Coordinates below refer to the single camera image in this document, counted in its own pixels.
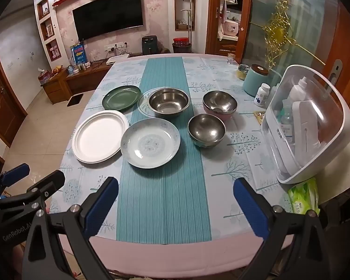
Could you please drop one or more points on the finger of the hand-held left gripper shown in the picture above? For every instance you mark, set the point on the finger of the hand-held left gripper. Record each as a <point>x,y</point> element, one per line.
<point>15,173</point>
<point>48,185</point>

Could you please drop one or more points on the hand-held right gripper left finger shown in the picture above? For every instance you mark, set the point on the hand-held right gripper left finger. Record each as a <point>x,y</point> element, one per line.
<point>102,207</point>

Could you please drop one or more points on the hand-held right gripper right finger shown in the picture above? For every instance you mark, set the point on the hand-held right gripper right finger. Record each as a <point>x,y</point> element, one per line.
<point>250,210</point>

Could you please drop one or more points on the white plate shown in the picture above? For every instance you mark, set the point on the white plate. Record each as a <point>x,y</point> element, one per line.
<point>100,135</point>

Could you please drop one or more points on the blue patterned plate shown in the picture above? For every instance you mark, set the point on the blue patterned plate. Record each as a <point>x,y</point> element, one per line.
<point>150,143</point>

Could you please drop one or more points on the small steel bowl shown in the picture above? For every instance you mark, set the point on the small steel bowl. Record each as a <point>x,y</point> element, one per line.
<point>206,128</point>

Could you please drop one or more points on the steel bowl with pink outside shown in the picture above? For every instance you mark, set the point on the steel bowl with pink outside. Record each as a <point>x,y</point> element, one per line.
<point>220,103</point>

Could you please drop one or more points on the green plate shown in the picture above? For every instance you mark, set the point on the green plate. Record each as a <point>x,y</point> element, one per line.
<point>122,98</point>

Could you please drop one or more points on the large steel bowl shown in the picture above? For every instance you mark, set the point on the large steel bowl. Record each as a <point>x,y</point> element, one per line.
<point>169,102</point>

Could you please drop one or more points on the green wet wipes packet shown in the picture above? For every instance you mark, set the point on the green wet wipes packet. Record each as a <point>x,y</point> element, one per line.
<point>304,197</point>

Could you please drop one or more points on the tree print tablecloth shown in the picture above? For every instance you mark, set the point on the tree print tablecloth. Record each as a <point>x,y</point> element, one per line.
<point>163,195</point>

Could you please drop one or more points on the brown wooden door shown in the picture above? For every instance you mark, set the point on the brown wooden door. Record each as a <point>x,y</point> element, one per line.
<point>1,99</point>

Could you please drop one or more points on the pink table cover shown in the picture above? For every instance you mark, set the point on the pink table cover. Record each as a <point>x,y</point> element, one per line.
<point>175,253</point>

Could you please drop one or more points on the gold blister pack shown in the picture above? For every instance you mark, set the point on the gold blister pack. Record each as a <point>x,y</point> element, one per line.
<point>259,116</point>

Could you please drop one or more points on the red tissue box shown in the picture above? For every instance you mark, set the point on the red tissue box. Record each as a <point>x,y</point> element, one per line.
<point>44,77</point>

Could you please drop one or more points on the white storage box clear lid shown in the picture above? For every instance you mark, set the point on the white storage box clear lid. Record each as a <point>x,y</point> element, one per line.
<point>332,140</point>

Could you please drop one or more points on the wooden television cabinet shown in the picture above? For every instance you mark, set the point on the wooden television cabinet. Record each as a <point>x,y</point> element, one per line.
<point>75,80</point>

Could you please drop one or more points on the white pill bottle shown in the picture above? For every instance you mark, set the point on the white pill bottle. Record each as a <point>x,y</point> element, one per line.
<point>261,95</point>

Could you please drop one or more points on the teal canister with wooden lid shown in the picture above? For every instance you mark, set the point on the teal canister with wooden lid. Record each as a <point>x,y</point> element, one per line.
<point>254,81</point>

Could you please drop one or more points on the blue printed box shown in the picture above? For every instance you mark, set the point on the blue printed box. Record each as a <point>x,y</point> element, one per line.
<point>78,53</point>

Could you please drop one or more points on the glass jar with yellow contents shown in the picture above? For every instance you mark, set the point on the glass jar with yellow contents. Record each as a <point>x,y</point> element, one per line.
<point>242,73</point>

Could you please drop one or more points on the white router box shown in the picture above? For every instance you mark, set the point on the white router box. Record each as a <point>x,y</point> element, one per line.
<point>116,59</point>

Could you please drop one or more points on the clear glass cup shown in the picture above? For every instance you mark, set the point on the clear glass cup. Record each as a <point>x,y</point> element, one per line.
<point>231,59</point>

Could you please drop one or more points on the black air fryer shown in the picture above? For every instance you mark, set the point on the black air fryer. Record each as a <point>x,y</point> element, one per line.
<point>149,44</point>

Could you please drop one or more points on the bucket with red lid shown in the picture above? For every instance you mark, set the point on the bucket with red lid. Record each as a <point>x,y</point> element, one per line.
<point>180,45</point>

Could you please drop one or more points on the pink rice cooker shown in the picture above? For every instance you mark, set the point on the pink rice cooker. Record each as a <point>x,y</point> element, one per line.
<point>231,29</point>

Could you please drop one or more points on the gold wall ornament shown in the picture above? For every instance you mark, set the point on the gold wall ornament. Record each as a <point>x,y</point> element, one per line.
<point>280,32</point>

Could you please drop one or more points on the black wall television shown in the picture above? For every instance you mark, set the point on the black wall television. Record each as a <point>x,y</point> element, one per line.
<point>108,14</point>

